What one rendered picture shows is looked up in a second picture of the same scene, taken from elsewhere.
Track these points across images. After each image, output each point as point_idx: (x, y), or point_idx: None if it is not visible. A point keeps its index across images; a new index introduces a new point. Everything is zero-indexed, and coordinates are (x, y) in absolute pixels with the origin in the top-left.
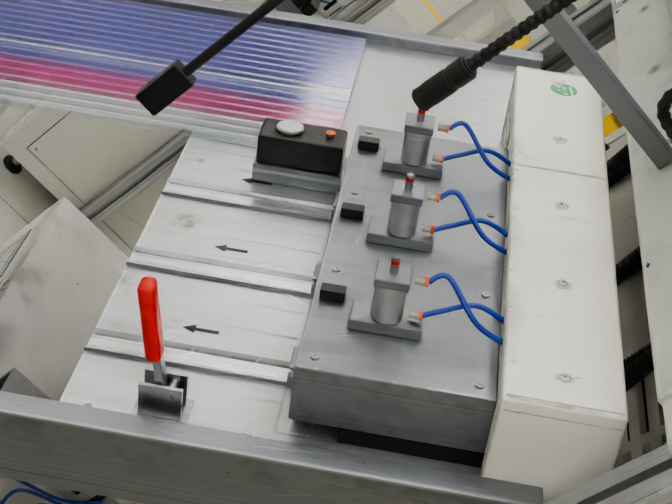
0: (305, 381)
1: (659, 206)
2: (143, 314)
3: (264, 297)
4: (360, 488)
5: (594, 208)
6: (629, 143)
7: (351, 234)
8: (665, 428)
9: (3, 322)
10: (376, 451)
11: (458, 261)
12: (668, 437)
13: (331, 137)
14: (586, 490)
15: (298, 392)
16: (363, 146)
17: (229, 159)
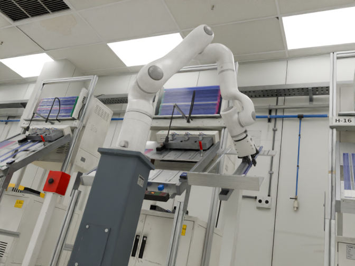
0: (206, 144)
1: (195, 123)
2: (201, 144)
3: (185, 152)
4: (215, 148)
5: (187, 131)
6: (181, 125)
7: (185, 141)
8: (223, 126)
9: None
10: (210, 148)
11: (191, 138)
12: (225, 125)
13: (162, 144)
14: (222, 136)
15: (206, 145)
16: (168, 141)
17: (155, 155)
